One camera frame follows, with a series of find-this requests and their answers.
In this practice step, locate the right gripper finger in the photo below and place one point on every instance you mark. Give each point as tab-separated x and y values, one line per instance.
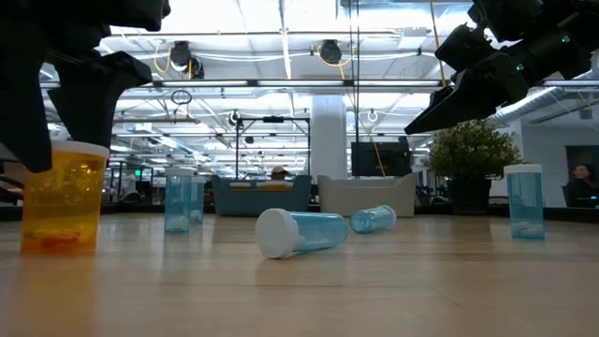
442	117
442	95

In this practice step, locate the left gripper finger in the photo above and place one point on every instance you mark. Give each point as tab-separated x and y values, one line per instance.
98	98
25	117

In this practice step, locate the blue pill bottle white cap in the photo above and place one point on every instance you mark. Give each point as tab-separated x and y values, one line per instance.
199	201
525	201
374	220
178	206
299	234

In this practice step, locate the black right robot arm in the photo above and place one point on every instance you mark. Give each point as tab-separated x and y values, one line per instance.
515	14

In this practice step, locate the light grey plastic bin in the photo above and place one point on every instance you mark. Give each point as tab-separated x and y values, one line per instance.
369	194

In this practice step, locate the teal plastic bin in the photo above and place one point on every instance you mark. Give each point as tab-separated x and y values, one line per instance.
252	199

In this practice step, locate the black monitor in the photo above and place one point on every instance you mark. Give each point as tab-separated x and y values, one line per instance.
379	159

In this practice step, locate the long ceiling light bar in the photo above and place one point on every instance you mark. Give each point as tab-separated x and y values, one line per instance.
206	83

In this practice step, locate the white round column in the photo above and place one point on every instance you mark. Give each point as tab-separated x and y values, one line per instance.
329	140

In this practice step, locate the person with cap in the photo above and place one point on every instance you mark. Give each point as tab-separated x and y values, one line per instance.
279	171

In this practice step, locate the silver ventilation duct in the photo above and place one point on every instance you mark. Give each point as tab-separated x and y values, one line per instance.
529	105

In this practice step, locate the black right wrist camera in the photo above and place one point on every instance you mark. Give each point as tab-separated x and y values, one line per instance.
463	47

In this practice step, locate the black metal table frame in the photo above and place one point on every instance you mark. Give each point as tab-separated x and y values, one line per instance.
140	210

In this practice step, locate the black metal stand frame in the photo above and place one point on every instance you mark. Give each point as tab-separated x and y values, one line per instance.
273	119

